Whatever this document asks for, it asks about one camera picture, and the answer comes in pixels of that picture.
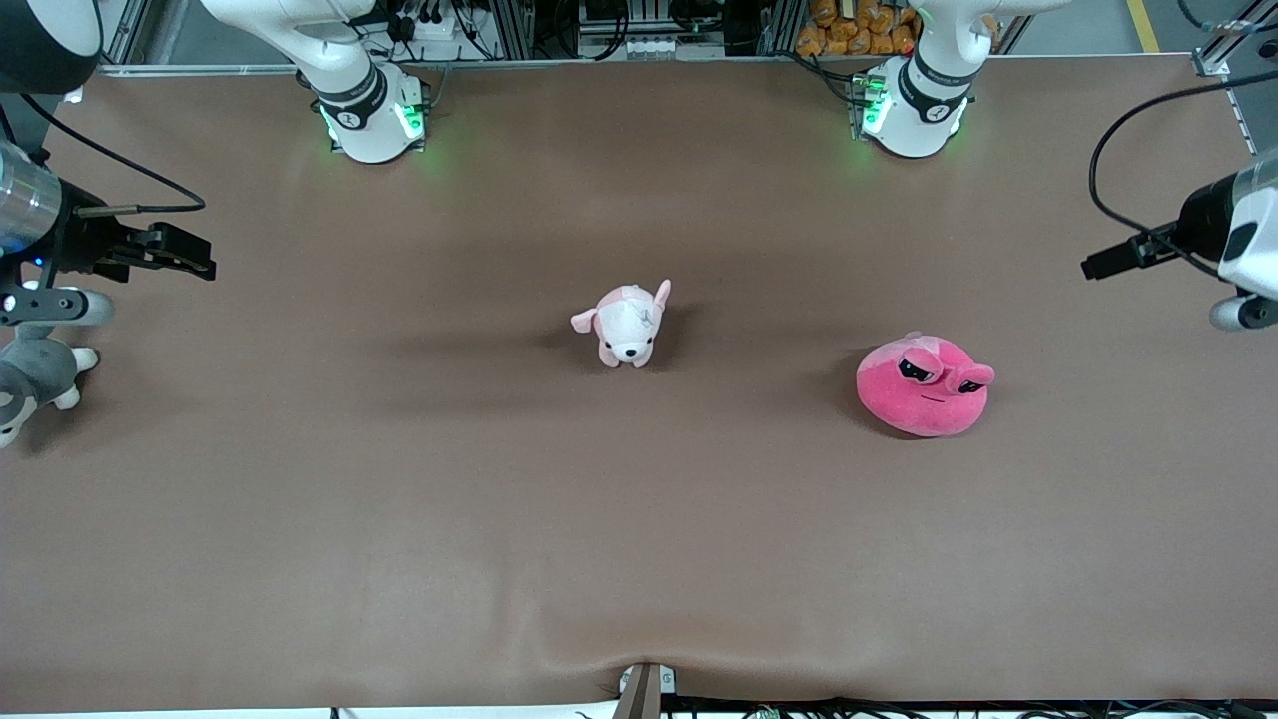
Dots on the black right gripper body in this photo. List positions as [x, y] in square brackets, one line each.
[80, 243]

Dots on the orange plush toy pile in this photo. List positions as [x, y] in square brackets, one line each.
[859, 30]

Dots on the white power strip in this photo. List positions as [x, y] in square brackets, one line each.
[427, 27]

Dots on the grey white husky plush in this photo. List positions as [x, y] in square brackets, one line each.
[35, 369]

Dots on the pink frog plush toy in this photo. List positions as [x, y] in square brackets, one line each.
[924, 394]

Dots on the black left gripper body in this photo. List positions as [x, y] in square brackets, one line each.
[1195, 222]

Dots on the aluminium frame post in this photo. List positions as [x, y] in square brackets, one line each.
[1223, 50]

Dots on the metal table edge bracket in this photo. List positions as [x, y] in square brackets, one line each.
[641, 691]

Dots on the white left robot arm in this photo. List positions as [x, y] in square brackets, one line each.
[919, 110]

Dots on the pink white puppy plush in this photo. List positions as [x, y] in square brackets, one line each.
[627, 325]

